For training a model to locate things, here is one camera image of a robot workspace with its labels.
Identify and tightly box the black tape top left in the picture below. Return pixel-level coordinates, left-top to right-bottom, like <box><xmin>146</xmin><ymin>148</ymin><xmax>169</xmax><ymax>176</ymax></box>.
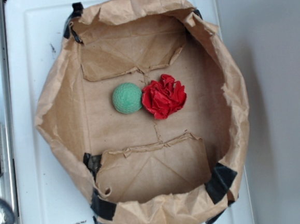
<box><xmin>63</xmin><ymin>2</ymin><xmax>83</xmax><ymax>44</ymax></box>

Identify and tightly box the black tape bottom right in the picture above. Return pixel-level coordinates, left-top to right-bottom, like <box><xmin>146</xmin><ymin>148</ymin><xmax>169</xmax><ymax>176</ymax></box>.
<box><xmin>201</xmin><ymin>161</ymin><xmax>242</xmax><ymax>224</ymax></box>

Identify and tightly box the black tape bottom left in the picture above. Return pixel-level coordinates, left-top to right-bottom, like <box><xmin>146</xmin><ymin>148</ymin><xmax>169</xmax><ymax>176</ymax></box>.
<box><xmin>83</xmin><ymin>153</ymin><xmax>117</xmax><ymax>221</ymax></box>

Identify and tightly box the brown paper bag tray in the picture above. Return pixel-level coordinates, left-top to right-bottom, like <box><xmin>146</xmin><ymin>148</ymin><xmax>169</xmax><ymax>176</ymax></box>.
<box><xmin>35</xmin><ymin>0</ymin><xmax>250</xmax><ymax>224</ymax></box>

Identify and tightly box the crumpled red paper ball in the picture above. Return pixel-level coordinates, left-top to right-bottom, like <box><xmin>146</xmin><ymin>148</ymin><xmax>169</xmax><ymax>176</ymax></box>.
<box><xmin>141</xmin><ymin>74</ymin><xmax>187</xmax><ymax>120</ymax></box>

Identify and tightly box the black tape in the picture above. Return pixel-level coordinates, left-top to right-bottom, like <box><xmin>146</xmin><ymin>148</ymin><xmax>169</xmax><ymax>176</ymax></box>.
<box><xmin>63</xmin><ymin>2</ymin><xmax>83</xmax><ymax>44</ymax></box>
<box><xmin>201</xmin><ymin>161</ymin><xmax>242</xmax><ymax>224</ymax></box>
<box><xmin>83</xmin><ymin>153</ymin><xmax>117</xmax><ymax>221</ymax></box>

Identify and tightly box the green textured ball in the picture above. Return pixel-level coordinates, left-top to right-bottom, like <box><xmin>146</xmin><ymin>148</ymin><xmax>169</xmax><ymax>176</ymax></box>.
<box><xmin>112</xmin><ymin>82</ymin><xmax>142</xmax><ymax>114</ymax></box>

